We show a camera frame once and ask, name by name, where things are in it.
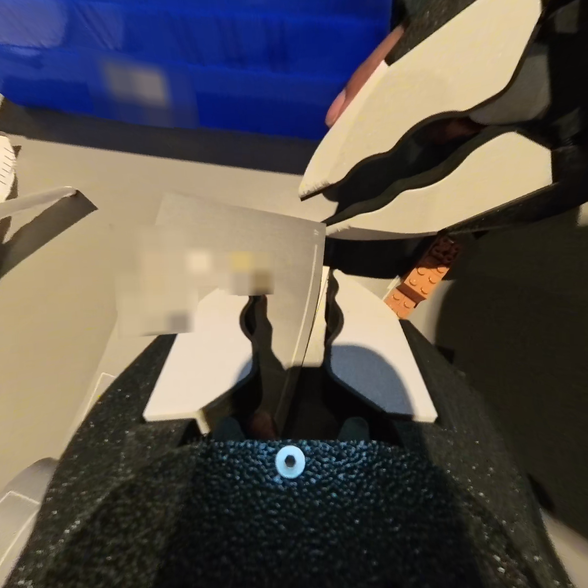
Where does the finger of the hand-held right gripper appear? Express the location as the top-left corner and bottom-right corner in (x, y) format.
(325, 124), (567, 242)
(298, 0), (544, 201)

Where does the crumpled white paper pile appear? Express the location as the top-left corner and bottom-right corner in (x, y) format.
(0, 132), (18, 203)

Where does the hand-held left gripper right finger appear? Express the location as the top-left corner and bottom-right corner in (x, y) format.
(324, 270), (437, 423)

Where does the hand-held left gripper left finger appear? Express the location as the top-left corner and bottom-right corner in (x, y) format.
(143, 294), (286, 435)

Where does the blue plastic bin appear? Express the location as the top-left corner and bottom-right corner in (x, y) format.
(0, 0), (401, 139)

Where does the grey desk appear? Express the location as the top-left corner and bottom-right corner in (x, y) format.
(0, 106), (588, 588)

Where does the grey instruction booklet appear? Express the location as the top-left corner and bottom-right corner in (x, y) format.
(0, 186), (328, 369)

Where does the orange toy brick assembly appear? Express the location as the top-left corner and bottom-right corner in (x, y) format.
(384, 233), (463, 319)

